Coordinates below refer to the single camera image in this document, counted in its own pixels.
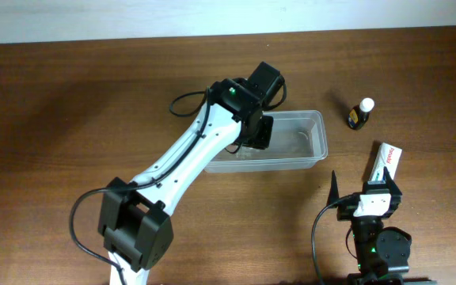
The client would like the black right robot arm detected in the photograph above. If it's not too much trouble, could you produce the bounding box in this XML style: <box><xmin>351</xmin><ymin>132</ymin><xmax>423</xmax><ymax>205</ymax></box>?
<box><xmin>327</xmin><ymin>168</ymin><xmax>437</xmax><ymax>285</ymax></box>

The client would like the dark syrup bottle white cap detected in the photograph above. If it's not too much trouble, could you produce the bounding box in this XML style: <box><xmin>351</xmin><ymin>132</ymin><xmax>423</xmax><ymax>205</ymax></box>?
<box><xmin>348</xmin><ymin>97</ymin><xmax>375</xmax><ymax>130</ymax></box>

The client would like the white medicine box red text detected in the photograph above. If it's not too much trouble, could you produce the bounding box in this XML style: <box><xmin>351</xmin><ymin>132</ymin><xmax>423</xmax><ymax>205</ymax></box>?
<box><xmin>369</xmin><ymin>142</ymin><xmax>402</xmax><ymax>181</ymax></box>

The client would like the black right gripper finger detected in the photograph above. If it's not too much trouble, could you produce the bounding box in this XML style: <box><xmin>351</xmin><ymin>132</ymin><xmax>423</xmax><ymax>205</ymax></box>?
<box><xmin>327</xmin><ymin>170</ymin><xmax>340</xmax><ymax>206</ymax></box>
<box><xmin>382</xmin><ymin>166</ymin><xmax>399</xmax><ymax>192</ymax></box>

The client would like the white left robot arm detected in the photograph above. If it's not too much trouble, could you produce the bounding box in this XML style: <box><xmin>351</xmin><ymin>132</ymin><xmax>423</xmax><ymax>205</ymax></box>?
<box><xmin>98</xmin><ymin>62</ymin><xmax>286</xmax><ymax>284</ymax></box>

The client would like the clear plastic container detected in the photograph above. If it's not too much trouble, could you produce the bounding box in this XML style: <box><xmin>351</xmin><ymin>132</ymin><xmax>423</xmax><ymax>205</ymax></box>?
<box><xmin>205</xmin><ymin>110</ymin><xmax>329</xmax><ymax>173</ymax></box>

